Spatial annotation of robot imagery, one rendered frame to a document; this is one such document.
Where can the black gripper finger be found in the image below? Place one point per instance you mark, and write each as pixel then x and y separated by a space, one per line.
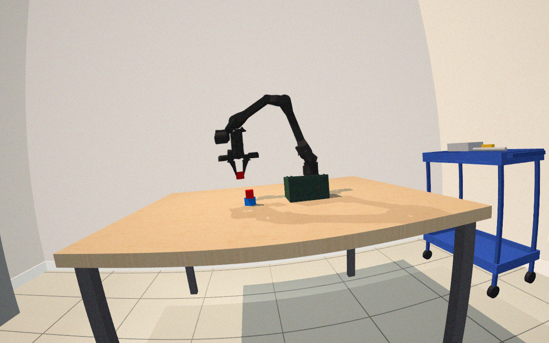
pixel 245 162
pixel 232 163

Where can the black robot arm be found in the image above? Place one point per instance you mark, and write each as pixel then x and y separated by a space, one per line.
pixel 237 120

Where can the blue cube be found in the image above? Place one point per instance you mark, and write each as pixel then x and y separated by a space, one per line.
pixel 249 202

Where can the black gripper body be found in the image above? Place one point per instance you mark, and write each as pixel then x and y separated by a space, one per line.
pixel 238 149

